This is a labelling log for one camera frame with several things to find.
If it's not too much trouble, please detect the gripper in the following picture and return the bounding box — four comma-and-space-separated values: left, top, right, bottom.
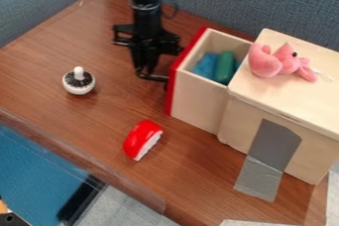
111, 23, 186, 83

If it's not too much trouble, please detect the drawer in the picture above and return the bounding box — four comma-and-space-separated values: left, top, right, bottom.
164, 26, 256, 136

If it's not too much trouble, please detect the blue toy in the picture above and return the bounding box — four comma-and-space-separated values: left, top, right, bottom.
190, 52, 244, 81

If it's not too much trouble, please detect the white and black toy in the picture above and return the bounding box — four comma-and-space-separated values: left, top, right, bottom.
60, 65, 97, 96

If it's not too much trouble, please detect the red and white toy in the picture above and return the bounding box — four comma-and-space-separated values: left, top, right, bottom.
121, 119, 165, 163

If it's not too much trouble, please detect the green toy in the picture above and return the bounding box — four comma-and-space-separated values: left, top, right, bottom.
213, 51, 238, 86

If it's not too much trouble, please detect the pink plush animal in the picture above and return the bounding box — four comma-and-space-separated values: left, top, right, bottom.
246, 42, 321, 83

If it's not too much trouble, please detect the cabinet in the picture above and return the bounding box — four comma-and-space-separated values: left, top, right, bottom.
217, 28, 339, 186

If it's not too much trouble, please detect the grey tape strip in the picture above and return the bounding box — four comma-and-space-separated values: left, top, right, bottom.
231, 118, 305, 203

